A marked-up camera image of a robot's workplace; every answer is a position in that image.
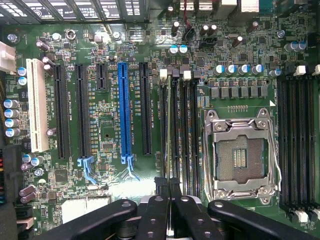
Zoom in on RAM slot white latches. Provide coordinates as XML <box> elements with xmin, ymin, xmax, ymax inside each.
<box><xmin>159</xmin><ymin>68</ymin><xmax>169</xmax><ymax>181</ymax></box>
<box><xmin>181</xmin><ymin>70</ymin><xmax>192</xmax><ymax>198</ymax></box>
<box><xmin>288</xmin><ymin>63</ymin><xmax>300</xmax><ymax>223</ymax></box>
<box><xmin>309</xmin><ymin>64</ymin><xmax>320</xmax><ymax>223</ymax></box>

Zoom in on metal CPU socket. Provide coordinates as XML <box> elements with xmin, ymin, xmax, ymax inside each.
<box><xmin>203</xmin><ymin>107</ymin><xmax>282</xmax><ymax>206</ymax></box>

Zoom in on silver chipset heatsink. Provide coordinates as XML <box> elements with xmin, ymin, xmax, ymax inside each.
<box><xmin>61</xmin><ymin>194</ymin><xmax>112</xmax><ymax>225</ymax></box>

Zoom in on green motherboard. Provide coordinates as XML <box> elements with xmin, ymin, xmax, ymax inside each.
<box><xmin>0</xmin><ymin>21</ymin><xmax>320</xmax><ymax>240</ymax></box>

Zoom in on long black expansion slot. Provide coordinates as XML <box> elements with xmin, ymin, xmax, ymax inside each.
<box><xmin>53</xmin><ymin>63</ymin><xmax>71</xmax><ymax>160</ymax></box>
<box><xmin>138</xmin><ymin>61</ymin><xmax>153</xmax><ymax>156</ymax></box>

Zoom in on black expansion slot blue latch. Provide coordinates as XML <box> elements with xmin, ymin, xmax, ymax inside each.
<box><xmin>74</xmin><ymin>63</ymin><xmax>95</xmax><ymax>185</ymax></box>

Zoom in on short black expansion slot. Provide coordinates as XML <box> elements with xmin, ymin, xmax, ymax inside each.
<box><xmin>96</xmin><ymin>63</ymin><xmax>109</xmax><ymax>91</ymax></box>

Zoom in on white expansion slot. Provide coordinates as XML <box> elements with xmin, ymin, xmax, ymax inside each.
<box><xmin>26</xmin><ymin>58</ymin><xmax>50</xmax><ymax>153</ymax></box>

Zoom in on black open PC case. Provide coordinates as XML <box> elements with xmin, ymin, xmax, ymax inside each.
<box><xmin>0</xmin><ymin>0</ymin><xmax>156</xmax><ymax>25</ymax></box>

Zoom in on white motherboard connector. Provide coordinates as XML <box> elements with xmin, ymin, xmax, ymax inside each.
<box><xmin>0</xmin><ymin>41</ymin><xmax>17</xmax><ymax>73</ymax></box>

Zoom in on wire locking lever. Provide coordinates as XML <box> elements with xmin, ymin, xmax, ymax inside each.
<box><xmin>267</xmin><ymin>116</ymin><xmax>283</xmax><ymax>193</ymax></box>
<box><xmin>203</xmin><ymin>117</ymin><xmax>216</xmax><ymax>199</ymax></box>

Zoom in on red black twisted wire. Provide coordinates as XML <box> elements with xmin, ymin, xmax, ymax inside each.
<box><xmin>183</xmin><ymin>0</ymin><xmax>191</xmax><ymax>29</ymax></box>

